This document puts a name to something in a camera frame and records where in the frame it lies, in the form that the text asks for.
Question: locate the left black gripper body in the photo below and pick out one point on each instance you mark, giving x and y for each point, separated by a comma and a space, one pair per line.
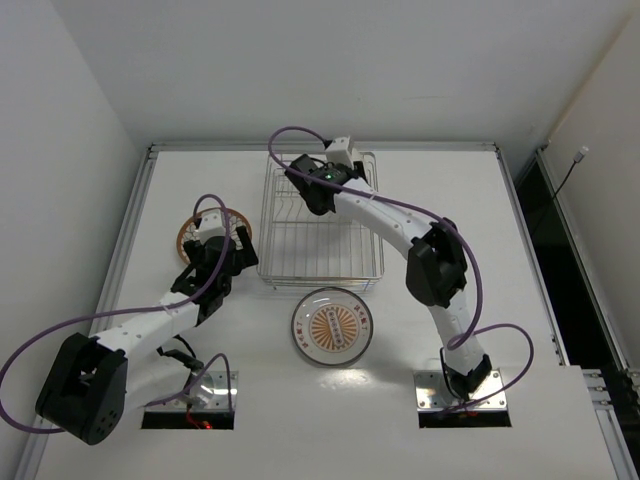
245, 253

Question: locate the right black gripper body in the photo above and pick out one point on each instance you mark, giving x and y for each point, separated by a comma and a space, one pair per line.
300, 167

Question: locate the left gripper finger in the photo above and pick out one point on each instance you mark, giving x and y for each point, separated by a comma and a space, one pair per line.
245, 256
190, 250

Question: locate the brown floral plate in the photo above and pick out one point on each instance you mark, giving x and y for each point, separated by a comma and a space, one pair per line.
188, 232

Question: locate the orange sunburst plate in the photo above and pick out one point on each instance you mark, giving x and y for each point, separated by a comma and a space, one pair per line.
332, 327

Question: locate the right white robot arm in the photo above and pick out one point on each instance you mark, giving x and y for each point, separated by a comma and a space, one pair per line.
436, 264

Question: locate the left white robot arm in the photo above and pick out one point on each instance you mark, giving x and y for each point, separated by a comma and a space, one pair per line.
95, 380

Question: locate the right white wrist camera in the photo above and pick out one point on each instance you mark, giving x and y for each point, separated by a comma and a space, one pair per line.
341, 150

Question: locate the metal wire dish rack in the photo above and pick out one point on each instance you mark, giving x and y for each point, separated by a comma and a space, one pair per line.
300, 249

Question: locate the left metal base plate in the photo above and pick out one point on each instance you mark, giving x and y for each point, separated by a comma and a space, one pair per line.
216, 393

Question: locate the metal base plate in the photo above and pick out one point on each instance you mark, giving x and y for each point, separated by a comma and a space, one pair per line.
216, 393
432, 395

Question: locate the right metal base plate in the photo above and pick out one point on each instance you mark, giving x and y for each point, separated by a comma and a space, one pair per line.
432, 395

